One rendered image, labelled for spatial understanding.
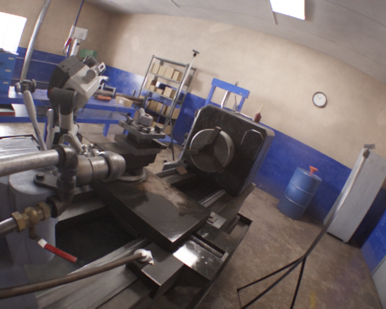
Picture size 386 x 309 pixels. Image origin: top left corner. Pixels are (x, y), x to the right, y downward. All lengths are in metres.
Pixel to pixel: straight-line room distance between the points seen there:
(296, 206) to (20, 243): 3.99
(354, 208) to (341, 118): 1.84
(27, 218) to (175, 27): 6.18
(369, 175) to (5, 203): 4.51
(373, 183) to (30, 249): 4.54
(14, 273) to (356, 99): 5.04
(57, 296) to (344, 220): 4.44
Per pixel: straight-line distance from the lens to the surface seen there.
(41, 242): 0.35
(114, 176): 0.58
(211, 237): 0.86
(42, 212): 0.33
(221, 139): 1.17
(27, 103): 0.41
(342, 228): 4.59
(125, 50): 7.37
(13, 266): 0.47
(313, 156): 4.63
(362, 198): 4.49
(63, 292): 0.59
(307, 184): 3.96
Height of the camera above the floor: 1.36
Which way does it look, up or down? 16 degrees down
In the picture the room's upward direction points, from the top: 22 degrees clockwise
